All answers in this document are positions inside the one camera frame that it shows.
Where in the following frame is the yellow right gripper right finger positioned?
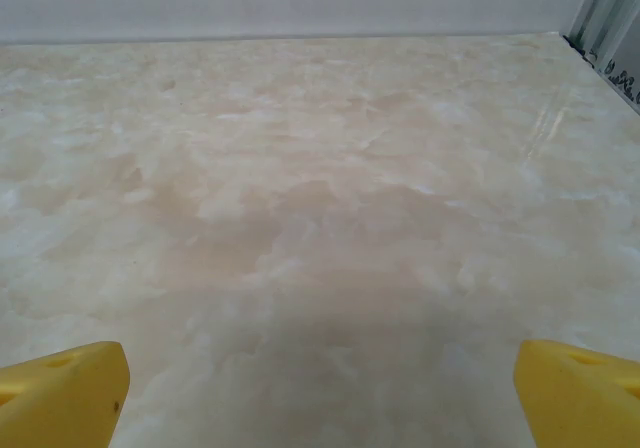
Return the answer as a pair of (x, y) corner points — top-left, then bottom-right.
(513, 338), (640, 448)

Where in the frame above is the aluminium frame post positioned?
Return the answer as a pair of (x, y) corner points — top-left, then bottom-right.
(563, 0), (640, 77)

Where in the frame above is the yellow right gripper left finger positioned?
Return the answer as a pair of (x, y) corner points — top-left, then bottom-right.
(0, 340), (132, 448)

